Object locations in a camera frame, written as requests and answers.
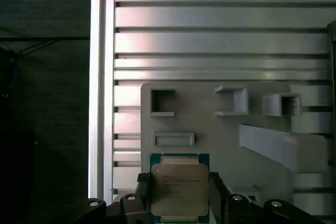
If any grey plastic parts rack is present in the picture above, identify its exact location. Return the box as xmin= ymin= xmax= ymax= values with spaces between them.
xmin=140 ymin=82 xmax=330 ymax=224

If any black box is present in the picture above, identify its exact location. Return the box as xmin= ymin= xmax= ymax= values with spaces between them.
xmin=0 ymin=129 xmax=35 ymax=224

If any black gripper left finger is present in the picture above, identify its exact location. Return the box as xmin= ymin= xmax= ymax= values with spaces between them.
xmin=70 ymin=172 xmax=153 ymax=224

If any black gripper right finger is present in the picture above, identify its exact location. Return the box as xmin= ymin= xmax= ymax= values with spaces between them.
xmin=209 ymin=171 xmax=329 ymax=224

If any silver green CPU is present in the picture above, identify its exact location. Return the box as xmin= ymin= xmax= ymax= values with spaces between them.
xmin=149 ymin=153 xmax=211 ymax=223

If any black open PC case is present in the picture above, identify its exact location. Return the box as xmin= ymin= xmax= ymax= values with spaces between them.
xmin=327 ymin=19 xmax=336 ymax=83

